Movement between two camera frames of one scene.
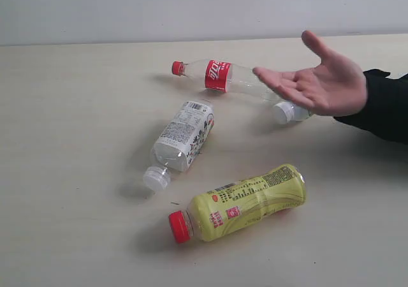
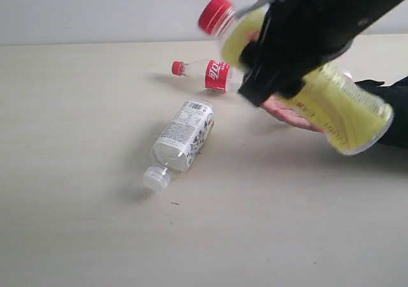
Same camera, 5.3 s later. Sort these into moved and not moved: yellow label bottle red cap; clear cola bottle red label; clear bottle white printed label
Moved: yellow label bottle red cap
Not moved: clear cola bottle red label; clear bottle white printed label
